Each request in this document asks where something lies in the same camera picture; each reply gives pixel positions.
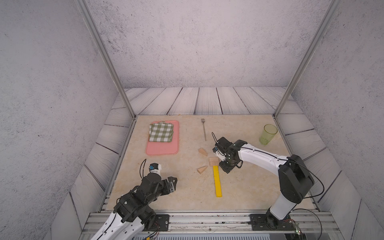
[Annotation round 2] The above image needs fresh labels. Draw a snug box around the left aluminium frame post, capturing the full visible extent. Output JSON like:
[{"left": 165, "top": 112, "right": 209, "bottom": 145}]
[{"left": 75, "top": 0, "right": 136, "bottom": 119}]

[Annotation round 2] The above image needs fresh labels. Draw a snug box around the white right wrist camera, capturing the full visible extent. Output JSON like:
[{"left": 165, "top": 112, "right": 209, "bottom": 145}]
[{"left": 215, "top": 147, "right": 225, "bottom": 157}]

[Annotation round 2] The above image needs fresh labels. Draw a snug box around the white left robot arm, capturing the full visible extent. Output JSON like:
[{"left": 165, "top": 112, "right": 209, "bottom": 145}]
[{"left": 92, "top": 173, "right": 178, "bottom": 240}]

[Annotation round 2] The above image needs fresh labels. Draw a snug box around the green white checkered cloth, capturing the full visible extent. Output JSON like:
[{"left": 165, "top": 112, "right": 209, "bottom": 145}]
[{"left": 149, "top": 122, "right": 174, "bottom": 143}]

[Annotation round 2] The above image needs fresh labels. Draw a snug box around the silver metal fork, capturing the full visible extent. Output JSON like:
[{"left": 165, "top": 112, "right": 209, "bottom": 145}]
[{"left": 201, "top": 119, "right": 207, "bottom": 141}]

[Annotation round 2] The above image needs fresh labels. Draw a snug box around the natural wood rectangular block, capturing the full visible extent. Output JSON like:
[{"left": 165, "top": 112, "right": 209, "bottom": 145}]
[
  {"left": 209, "top": 162, "right": 219, "bottom": 167},
  {"left": 209, "top": 157, "right": 220, "bottom": 162}
]

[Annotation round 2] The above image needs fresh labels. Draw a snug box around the right aluminium frame post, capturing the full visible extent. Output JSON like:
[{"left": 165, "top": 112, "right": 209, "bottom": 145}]
[{"left": 273, "top": 0, "right": 342, "bottom": 120}]

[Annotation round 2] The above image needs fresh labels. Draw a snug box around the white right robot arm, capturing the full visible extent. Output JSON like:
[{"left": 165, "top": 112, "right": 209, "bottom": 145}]
[{"left": 213, "top": 137, "right": 315, "bottom": 222}]

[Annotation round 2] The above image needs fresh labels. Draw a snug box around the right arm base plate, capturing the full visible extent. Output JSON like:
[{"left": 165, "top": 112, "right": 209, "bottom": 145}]
[{"left": 248, "top": 214, "right": 296, "bottom": 231}]

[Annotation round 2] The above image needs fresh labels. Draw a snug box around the aluminium frame post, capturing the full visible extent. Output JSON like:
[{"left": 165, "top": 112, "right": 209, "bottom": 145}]
[
  {"left": 75, "top": 0, "right": 136, "bottom": 119},
  {"left": 273, "top": 0, "right": 342, "bottom": 120}
]

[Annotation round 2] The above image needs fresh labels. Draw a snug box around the yellow rectangular block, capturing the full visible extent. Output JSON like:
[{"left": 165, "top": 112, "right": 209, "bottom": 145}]
[
  {"left": 213, "top": 166, "right": 220, "bottom": 184},
  {"left": 215, "top": 181, "right": 222, "bottom": 198}
]

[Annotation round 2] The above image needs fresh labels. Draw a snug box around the green translucent plastic cup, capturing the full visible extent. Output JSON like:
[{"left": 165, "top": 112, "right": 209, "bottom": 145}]
[{"left": 259, "top": 124, "right": 278, "bottom": 145}]

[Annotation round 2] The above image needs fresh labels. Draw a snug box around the pink plastic tray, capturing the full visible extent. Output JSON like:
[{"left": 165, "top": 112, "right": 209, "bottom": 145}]
[{"left": 146, "top": 120, "right": 180, "bottom": 156}]

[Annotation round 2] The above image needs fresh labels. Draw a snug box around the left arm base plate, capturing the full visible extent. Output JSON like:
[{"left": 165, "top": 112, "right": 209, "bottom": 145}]
[{"left": 144, "top": 214, "right": 170, "bottom": 232}]

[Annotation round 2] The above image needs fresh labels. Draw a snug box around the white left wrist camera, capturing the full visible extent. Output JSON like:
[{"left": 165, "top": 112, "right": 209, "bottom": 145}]
[{"left": 149, "top": 163, "right": 162, "bottom": 176}]

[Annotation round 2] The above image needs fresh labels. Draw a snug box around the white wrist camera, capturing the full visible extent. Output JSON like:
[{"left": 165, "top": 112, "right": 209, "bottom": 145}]
[
  {"left": 149, "top": 163, "right": 162, "bottom": 176},
  {"left": 215, "top": 147, "right": 225, "bottom": 157}
]

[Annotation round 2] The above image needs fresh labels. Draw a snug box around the aluminium mounting rail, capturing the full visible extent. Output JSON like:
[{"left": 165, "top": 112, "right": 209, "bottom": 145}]
[{"left": 158, "top": 209, "right": 344, "bottom": 240}]

